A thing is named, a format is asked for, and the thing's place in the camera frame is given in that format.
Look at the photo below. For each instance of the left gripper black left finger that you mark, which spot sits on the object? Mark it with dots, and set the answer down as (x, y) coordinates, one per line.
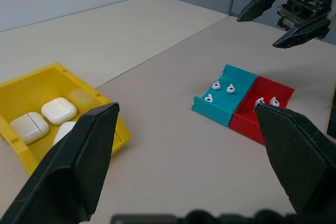
(71, 166)

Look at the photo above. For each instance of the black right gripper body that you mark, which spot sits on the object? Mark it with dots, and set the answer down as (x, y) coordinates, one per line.
(304, 1)

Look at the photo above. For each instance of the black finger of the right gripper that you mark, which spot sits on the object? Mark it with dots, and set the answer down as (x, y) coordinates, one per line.
(258, 5)
(304, 33)

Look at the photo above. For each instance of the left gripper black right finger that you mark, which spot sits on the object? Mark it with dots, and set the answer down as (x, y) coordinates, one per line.
(299, 155)

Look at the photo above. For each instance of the white earbud case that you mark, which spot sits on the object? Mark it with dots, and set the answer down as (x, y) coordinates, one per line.
(29, 128)
(59, 111)
(64, 130)

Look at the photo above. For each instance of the yellow plastic tray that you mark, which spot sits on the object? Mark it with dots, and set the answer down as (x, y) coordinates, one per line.
(31, 85)

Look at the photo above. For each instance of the white earbud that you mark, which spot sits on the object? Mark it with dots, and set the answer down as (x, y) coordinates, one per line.
(231, 89)
(274, 102)
(216, 85)
(208, 98)
(260, 101)

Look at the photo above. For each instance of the red brick-pattern tray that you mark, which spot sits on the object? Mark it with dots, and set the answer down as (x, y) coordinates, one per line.
(244, 124)

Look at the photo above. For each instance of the teal brick-pattern tray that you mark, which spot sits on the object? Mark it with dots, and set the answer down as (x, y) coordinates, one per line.
(233, 87)

